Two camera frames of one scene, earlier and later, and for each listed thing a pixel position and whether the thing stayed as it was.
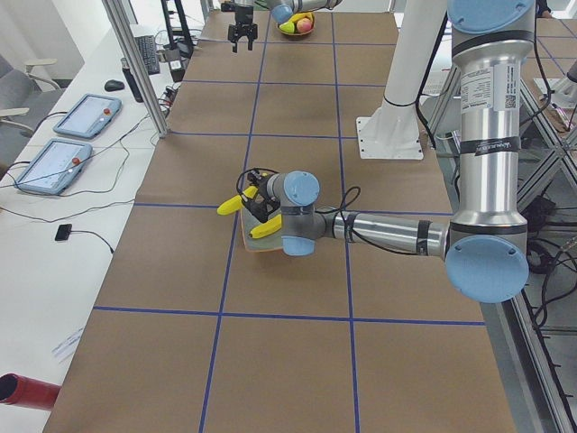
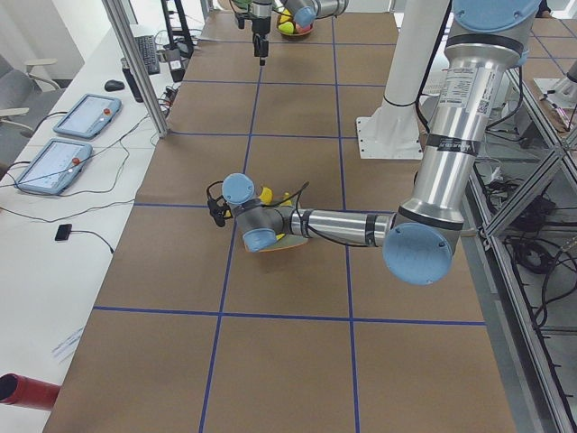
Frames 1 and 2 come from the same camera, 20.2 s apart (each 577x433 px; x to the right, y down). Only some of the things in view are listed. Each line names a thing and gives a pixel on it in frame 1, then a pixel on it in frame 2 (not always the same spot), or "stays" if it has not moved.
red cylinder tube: (22, 391) stays
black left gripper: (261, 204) -> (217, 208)
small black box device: (63, 232) stays
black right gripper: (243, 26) -> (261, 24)
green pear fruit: (288, 26) stays
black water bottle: (132, 83) stays
